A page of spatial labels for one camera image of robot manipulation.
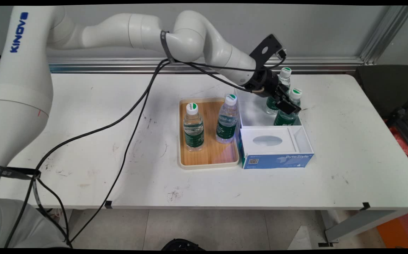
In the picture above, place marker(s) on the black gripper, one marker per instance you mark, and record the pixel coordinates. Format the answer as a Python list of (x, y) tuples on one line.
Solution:
[(263, 83)]

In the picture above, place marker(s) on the green label water bottle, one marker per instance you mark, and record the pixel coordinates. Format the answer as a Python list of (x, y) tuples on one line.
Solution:
[(226, 127), (194, 139), (271, 106), (285, 120)]

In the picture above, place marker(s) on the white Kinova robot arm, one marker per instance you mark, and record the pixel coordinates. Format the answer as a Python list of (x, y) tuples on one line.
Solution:
[(20, 88)]

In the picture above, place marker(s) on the white open box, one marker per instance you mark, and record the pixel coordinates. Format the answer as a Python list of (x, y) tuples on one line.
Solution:
[(253, 116)]

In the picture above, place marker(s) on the blue ByteStyle tissue box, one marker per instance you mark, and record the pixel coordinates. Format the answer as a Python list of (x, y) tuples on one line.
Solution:
[(278, 160)]

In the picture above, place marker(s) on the wooden tray with cream rim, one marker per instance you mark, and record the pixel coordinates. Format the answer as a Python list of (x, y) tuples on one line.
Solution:
[(211, 155)]

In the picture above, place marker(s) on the black chair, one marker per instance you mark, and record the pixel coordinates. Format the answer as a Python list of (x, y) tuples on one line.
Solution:
[(383, 88)]

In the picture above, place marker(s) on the red patterned item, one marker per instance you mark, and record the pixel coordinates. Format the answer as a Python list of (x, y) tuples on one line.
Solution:
[(403, 144)]

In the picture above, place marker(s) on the grey table leg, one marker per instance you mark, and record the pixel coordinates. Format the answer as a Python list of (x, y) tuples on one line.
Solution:
[(359, 224)]

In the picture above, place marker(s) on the orange box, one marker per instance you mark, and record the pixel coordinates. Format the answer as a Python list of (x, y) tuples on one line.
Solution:
[(401, 233)]

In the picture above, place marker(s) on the black round object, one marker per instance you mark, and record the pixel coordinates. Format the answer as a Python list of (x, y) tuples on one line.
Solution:
[(182, 245)]

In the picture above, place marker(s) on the horizontal aluminium rail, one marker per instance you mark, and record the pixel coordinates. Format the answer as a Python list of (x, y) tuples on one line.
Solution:
[(313, 65)]

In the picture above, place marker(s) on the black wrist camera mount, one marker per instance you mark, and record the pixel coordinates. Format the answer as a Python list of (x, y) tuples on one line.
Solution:
[(265, 49)]

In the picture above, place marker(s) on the slanted aluminium post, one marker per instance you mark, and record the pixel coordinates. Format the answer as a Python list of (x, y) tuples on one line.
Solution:
[(387, 35)]

